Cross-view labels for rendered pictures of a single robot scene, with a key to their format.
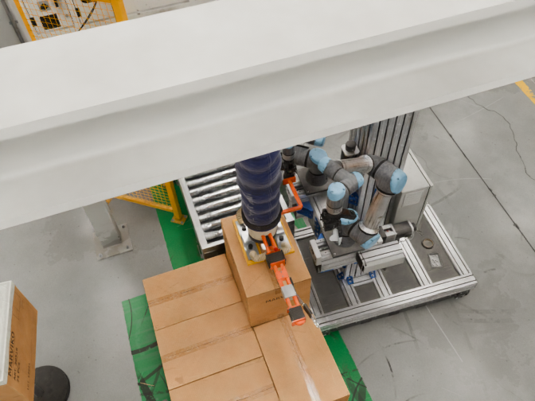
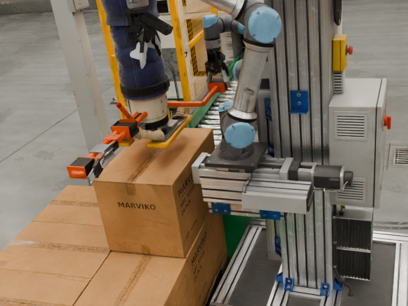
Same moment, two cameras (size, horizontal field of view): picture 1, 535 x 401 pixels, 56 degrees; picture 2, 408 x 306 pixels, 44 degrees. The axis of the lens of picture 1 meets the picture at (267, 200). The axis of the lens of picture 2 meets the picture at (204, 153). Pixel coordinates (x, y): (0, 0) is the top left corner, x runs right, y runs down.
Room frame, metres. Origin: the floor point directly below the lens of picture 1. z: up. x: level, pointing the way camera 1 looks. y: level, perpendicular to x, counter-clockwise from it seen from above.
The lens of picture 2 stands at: (0.04, -1.54, 2.01)
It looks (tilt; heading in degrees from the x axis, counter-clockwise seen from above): 26 degrees down; 38
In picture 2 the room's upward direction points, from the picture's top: 8 degrees counter-clockwise
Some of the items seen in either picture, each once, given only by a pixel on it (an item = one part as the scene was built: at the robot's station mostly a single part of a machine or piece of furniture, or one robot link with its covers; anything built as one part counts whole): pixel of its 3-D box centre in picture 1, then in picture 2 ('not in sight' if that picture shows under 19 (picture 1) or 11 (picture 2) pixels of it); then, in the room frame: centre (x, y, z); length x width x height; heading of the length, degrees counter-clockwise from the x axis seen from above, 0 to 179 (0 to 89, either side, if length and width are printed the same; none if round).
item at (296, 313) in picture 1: (296, 315); (82, 167); (1.11, -0.12, 1.18); 0.08 x 0.07 x 0.05; 16
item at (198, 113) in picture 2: not in sight; (214, 87); (3.40, 0.87, 0.60); 1.60 x 0.10 x 0.09; 18
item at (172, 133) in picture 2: (277, 230); (170, 127); (1.72, -0.05, 1.08); 0.34 x 0.10 x 0.05; 16
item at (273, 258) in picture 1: (275, 258); (125, 129); (1.45, -0.03, 1.18); 0.10 x 0.08 x 0.06; 106
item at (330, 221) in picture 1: (331, 217); (139, 25); (1.37, -0.30, 1.66); 0.09 x 0.08 x 0.12; 104
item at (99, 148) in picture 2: (288, 292); (101, 152); (1.24, -0.09, 1.18); 0.07 x 0.07 x 0.04; 16
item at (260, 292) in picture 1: (264, 263); (163, 187); (1.69, 0.04, 0.74); 0.60 x 0.40 x 0.40; 16
